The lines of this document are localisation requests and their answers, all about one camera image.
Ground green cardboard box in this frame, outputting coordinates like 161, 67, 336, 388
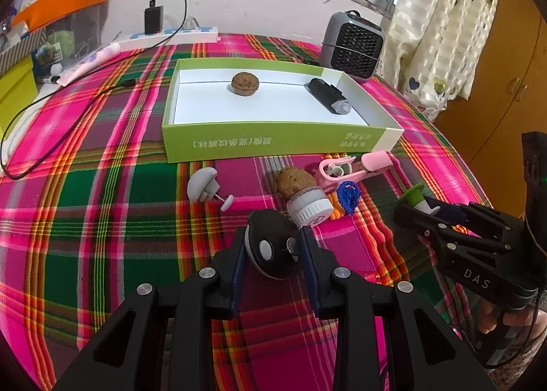
161, 58, 405, 164

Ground orange cord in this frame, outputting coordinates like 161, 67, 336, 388
326, 191, 345, 221

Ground small black device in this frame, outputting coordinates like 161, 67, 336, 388
308, 78, 352, 115

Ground black and white suction hook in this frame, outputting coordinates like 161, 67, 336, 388
245, 209, 302, 281

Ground small blue printed box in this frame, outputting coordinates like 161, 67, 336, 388
31, 42, 65, 76

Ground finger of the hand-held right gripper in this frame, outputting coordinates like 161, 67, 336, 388
426, 199, 525, 243
393, 203, 483, 256

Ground pink clip with loop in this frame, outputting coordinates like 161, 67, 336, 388
318, 157, 364, 189

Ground white and pink tube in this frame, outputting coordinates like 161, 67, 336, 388
55, 42, 123, 86

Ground heart print curtain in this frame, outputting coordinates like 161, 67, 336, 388
390, 0, 503, 121

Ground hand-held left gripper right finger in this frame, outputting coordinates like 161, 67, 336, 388
298, 225, 498, 391

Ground white ribbed-cap jar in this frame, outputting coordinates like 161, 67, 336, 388
286, 188, 334, 229

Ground wooden cabinet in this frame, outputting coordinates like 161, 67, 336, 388
435, 0, 547, 223

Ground light pink clip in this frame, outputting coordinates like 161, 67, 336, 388
351, 150, 392, 174

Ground green suction hook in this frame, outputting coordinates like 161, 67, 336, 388
403, 184, 442, 216

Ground clear storage bin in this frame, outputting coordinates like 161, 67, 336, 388
26, 1, 110, 69

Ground blue cord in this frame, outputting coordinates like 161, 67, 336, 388
336, 180, 362, 216

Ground person's right hand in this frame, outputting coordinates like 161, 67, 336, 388
478, 299, 536, 334

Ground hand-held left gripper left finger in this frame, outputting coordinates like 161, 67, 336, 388
51, 224, 253, 391

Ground yellow-green box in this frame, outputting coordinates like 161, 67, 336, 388
0, 53, 39, 136

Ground black charger cable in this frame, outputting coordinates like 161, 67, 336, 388
0, 0, 189, 181

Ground brown walnut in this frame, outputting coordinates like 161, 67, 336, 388
231, 71, 261, 98
275, 166, 318, 204

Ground white power strip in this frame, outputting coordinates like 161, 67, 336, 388
117, 26, 220, 52

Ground black charger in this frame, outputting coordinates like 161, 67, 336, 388
144, 6, 165, 35

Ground grey fan heater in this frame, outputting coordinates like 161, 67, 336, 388
319, 10, 386, 84

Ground plaid blanket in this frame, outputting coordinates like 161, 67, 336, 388
0, 31, 498, 391

